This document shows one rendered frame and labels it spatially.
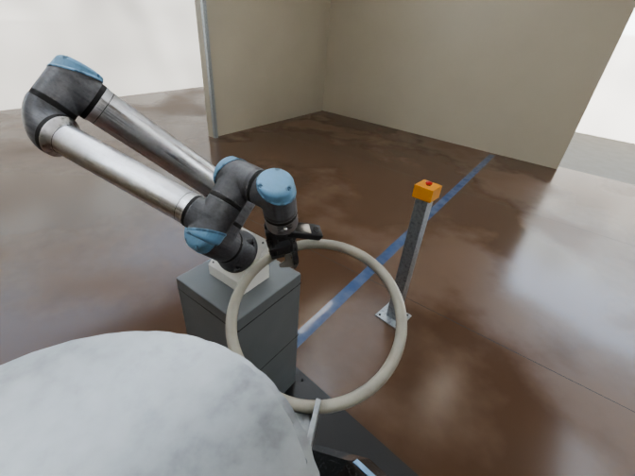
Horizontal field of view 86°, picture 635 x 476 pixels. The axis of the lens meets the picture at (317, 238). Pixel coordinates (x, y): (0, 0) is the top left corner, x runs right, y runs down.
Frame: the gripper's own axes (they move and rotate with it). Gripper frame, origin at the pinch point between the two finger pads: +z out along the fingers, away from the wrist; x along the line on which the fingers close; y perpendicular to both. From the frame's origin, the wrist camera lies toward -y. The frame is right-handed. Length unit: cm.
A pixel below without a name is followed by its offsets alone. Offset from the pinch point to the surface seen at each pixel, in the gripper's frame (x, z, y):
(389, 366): 42.1, -8.7, -13.5
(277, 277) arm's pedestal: -19.2, 43.1, 5.7
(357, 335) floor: -12, 141, -40
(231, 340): 23.8, -8.4, 22.7
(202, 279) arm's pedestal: -26, 39, 38
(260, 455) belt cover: 56, -77, 12
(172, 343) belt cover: 49, -75, 16
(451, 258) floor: -68, 186, -162
